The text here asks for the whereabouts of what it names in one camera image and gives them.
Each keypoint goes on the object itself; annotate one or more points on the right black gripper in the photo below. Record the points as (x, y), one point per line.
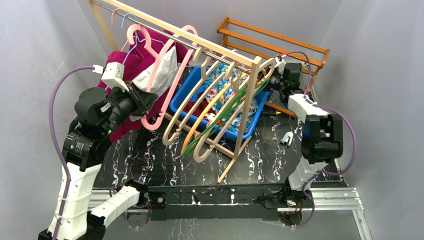
(275, 72)

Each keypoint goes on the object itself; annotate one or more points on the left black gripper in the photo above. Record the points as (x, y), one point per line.
(139, 101)

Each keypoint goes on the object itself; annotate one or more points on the green velvet hanger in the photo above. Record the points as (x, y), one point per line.
(224, 120)

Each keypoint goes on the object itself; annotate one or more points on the blue floral garment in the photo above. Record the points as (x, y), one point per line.
(218, 105)

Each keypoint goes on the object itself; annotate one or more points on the white red poppy garment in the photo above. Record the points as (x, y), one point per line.
(210, 118)

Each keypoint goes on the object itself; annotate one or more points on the cream wooden hanger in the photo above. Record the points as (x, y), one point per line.
(185, 101)
(206, 145)

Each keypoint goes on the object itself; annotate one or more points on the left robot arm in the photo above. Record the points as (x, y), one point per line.
(99, 114)

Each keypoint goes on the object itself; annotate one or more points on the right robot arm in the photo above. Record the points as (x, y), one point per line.
(322, 132)

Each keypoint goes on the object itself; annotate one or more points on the black yellow marker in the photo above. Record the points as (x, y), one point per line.
(270, 113)

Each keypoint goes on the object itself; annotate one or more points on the orange wooden shoe rack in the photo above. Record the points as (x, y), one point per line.
(303, 60)

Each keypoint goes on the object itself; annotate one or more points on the blue plastic bin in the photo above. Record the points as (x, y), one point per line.
(192, 78)

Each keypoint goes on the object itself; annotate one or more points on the magenta garment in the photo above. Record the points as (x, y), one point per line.
(137, 61)

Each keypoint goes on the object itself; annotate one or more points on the white plastic clip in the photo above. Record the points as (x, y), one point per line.
(287, 139)

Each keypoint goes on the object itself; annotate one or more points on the wooden clothes rack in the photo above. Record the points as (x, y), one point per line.
(194, 42)

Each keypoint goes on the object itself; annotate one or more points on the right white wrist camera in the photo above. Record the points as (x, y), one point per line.
(280, 62)

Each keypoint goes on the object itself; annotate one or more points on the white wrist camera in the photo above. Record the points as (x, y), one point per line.
(280, 62)
(112, 75)

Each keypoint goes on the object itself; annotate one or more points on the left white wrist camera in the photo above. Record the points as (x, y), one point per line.
(112, 75)

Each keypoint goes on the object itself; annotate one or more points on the thin pink wire hanger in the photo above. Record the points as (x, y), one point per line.
(118, 17)

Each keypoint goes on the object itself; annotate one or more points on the black base frame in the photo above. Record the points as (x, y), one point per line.
(266, 201)

